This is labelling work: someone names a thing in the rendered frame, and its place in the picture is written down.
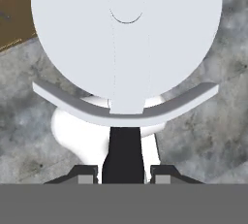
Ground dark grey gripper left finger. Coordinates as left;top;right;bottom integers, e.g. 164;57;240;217
43;164;99;185

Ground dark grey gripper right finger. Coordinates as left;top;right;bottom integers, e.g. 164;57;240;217
149;164;205;185

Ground white rounded shape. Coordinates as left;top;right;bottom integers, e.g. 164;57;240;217
50;94;167;185

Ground brown wooden cupboard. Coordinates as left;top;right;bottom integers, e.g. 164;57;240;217
0;0;37;53

